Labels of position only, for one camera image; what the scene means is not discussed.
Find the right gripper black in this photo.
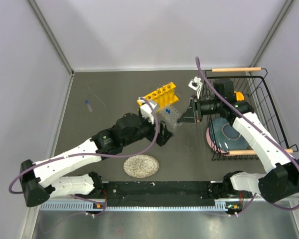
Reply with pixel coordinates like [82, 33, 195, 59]
[177, 94, 222, 123]

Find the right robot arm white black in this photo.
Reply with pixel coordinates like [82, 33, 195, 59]
[178, 77, 299, 203]

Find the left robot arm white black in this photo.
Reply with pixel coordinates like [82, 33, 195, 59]
[20, 113, 173, 207]

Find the clear acrylic tube rack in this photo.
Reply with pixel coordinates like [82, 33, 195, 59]
[159, 104, 181, 128]

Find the yellow test tube rack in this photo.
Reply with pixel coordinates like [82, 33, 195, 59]
[145, 82, 179, 111]

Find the pink plate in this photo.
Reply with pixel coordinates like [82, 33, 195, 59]
[206, 128, 229, 156]

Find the speckled ceramic plate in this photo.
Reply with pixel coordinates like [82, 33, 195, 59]
[123, 154, 159, 179]

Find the blue ceramic plate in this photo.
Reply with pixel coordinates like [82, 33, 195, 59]
[209, 117, 249, 153]

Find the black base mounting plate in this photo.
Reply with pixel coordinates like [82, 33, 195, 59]
[74, 181, 230, 206]

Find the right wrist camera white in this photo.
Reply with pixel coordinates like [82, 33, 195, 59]
[188, 77, 203, 99]

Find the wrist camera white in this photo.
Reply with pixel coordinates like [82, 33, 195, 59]
[188, 77, 203, 99]
[138, 100, 160, 124]

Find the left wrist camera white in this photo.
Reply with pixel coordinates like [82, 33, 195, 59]
[138, 100, 160, 124]

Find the black wire basket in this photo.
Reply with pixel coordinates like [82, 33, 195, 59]
[204, 70, 299, 161]

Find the grey cable duct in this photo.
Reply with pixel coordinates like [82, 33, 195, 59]
[40, 200, 242, 213]

